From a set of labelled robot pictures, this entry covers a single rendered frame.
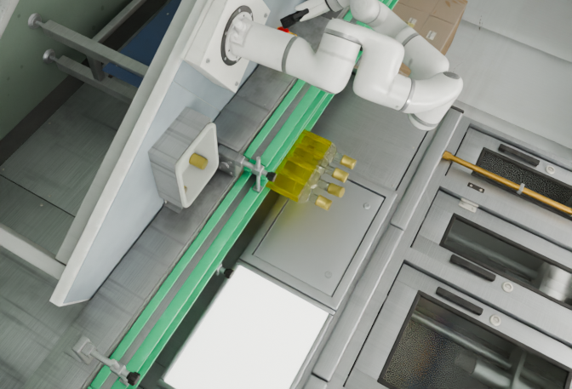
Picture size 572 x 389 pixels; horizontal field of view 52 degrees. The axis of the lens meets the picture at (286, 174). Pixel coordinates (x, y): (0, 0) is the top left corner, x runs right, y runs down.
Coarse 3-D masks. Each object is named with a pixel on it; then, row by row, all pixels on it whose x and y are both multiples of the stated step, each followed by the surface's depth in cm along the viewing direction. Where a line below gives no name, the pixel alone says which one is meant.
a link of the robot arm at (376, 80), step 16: (336, 32) 137; (352, 32) 136; (368, 32) 137; (368, 48) 140; (384, 48) 138; (400, 48) 139; (368, 64) 140; (384, 64) 139; (400, 64) 142; (368, 80) 140; (384, 80) 140; (400, 80) 142; (368, 96) 142; (384, 96) 142; (400, 96) 141
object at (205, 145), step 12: (204, 132) 151; (192, 144) 148; (204, 144) 163; (216, 144) 161; (204, 156) 168; (216, 156) 166; (180, 168) 147; (192, 168) 169; (216, 168) 170; (180, 180) 150; (192, 180) 167; (204, 180) 168; (180, 192) 155; (192, 192) 165
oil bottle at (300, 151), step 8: (296, 144) 188; (288, 152) 187; (296, 152) 186; (304, 152) 187; (312, 152) 187; (304, 160) 185; (312, 160) 185; (320, 160) 185; (328, 160) 186; (320, 168) 184
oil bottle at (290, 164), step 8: (288, 160) 185; (296, 160) 185; (280, 168) 184; (288, 168) 183; (296, 168) 184; (304, 168) 184; (312, 168) 184; (304, 176) 182; (312, 176) 182; (320, 176) 184; (312, 184) 182
